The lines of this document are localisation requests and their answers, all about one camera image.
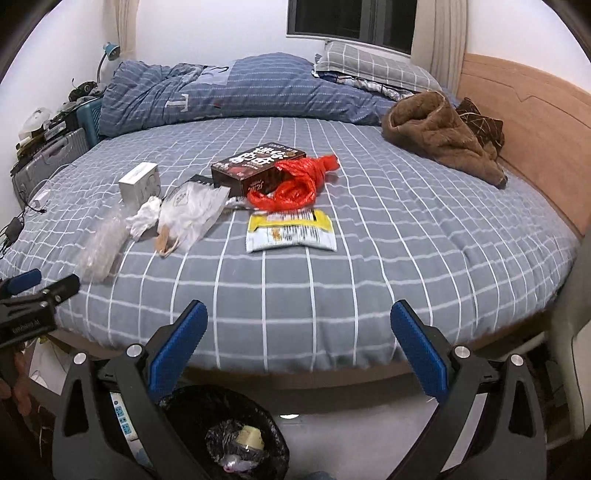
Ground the small white box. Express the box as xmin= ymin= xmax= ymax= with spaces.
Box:
xmin=118 ymin=162 xmax=161 ymax=204

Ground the pale yellow container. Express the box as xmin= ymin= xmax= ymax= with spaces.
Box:
xmin=233 ymin=427 xmax=265 ymax=457

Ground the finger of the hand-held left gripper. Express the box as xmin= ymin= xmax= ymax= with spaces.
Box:
xmin=0 ymin=269 xmax=42 ymax=298
xmin=28 ymin=274 xmax=80 ymax=308

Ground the bed with grey checked sheet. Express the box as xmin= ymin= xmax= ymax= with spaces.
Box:
xmin=0 ymin=115 xmax=580 ymax=374

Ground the white tissue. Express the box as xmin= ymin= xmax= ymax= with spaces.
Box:
xmin=126 ymin=196 xmax=162 ymax=238

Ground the cream curtain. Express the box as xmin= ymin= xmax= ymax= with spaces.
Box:
xmin=411 ymin=0 xmax=467 ymax=90
xmin=115 ymin=0 xmax=141 ymax=63

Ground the teal suitcase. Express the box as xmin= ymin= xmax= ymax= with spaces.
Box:
xmin=76 ymin=97 xmax=105 ymax=146

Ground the black cable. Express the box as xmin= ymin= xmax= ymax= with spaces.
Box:
xmin=18 ymin=185 xmax=48 ymax=217

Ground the trash bin with black liner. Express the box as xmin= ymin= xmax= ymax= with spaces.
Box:
xmin=159 ymin=385 xmax=291 ymax=480

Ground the white cotton pad bag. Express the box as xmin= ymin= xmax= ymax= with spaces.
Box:
xmin=157 ymin=181 xmax=230 ymax=257

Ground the white power strip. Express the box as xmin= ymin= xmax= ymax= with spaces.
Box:
xmin=111 ymin=392 xmax=139 ymax=455

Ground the wooden headboard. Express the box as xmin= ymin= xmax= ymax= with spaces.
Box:
xmin=455 ymin=53 xmax=591 ymax=241

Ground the grey checked pillow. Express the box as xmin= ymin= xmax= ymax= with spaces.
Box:
xmin=314 ymin=41 xmax=441 ymax=93

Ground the dark window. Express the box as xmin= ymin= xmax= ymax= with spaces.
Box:
xmin=286 ymin=0 xmax=419 ymax=56

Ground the striped pillow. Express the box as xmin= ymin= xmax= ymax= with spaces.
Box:
xmin=323 ymin=71 xmax=416 ymax=101

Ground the black power adapter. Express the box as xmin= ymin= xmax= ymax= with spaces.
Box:
xmin=2 ymin=217 xmax=24 ymax=243

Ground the blue desk lamp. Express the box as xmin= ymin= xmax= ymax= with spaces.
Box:
xmin=96 ymin=41 xmax=122 ymax=86

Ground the red plastic bag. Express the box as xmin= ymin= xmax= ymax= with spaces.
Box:
xmin=248 ymin=154 xmax=340 ymax=214

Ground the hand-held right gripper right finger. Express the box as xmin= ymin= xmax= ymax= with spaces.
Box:
xmin=390 ymin=300 xmax=548 ymax=480

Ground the white plastic item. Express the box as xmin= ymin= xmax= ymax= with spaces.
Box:
xmin=18 ymin=107 xmax=51 ymax=139

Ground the dark brown patterned cushion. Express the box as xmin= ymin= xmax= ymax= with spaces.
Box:
xmin=456 ymin=98 xmax=505 ymax=160

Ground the blue striped quilt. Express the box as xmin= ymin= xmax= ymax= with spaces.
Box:
xmin=99 ymin=53 xmax=416 ymax=137

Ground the yellow and white snack packet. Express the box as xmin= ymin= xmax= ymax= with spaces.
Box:
xmin=246 ymin=208 xmax=337 ymax=253

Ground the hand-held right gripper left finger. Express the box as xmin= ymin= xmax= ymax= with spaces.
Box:
xmin=52 ymin=300 xmax=208 ymax=480

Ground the grey suitcase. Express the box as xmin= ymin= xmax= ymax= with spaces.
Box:
xmin=11 ymin=128 xmax=88 ymax=204

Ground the brown fleece garment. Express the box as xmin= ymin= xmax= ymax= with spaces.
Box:
xmin=381 ymin=91 xmax=509 ymax=188

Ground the clear plastic bag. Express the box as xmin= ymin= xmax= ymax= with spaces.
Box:
xmin=76 ymin=215 xmax=127 ymax=282

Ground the dark brown printed box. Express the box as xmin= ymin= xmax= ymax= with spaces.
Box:
xmin=211 ymin=144 xmax=307 ymax=197

